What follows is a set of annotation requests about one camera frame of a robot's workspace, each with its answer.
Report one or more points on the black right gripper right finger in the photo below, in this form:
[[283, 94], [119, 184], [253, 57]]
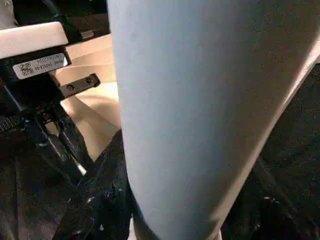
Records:
[[260, 215]]

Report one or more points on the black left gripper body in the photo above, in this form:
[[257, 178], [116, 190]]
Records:
[[40, 120]]

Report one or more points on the black work mat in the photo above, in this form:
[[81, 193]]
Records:
[[300, 150]]

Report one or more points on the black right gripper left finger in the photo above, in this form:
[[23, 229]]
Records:
[[102, 200]]

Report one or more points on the white plastic table leg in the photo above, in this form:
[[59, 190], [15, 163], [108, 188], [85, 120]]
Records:
[[200, 100]]

